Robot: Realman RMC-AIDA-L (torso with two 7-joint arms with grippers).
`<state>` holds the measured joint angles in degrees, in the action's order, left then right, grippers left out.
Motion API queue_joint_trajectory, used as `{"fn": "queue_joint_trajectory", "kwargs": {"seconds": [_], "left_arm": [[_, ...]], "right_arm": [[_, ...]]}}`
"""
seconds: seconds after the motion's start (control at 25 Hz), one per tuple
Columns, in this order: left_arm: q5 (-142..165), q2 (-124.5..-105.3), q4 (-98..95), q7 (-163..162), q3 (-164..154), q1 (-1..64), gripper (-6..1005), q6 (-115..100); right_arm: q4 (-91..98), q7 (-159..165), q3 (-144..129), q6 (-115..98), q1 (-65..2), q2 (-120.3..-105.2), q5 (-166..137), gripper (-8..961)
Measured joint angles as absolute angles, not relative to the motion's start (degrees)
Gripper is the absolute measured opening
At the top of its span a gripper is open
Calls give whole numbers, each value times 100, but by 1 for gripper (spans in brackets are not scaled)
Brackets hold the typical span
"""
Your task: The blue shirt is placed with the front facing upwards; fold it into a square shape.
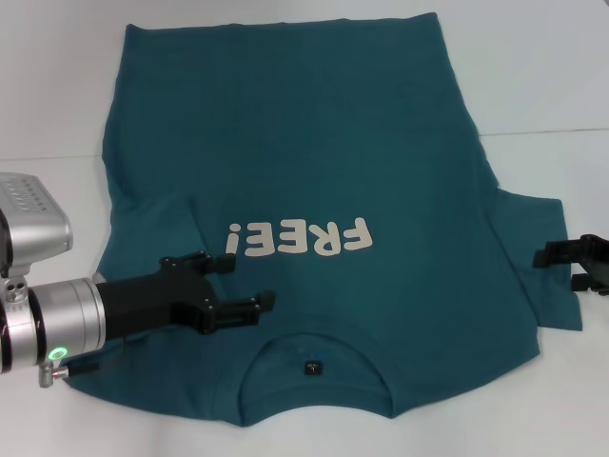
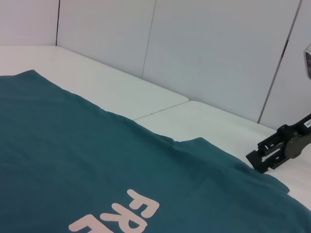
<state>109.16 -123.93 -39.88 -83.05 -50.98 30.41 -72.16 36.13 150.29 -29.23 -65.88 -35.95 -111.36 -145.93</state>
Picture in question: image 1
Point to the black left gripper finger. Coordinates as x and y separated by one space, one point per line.
238 311
221 264

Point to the teal T-shirt with FREE print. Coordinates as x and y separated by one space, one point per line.
333 143

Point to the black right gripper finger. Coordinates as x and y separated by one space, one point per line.
556 254
590 284

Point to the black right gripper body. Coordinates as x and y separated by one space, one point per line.
599 254

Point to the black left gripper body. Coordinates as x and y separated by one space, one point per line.
143 300

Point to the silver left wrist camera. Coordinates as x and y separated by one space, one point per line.
33 224

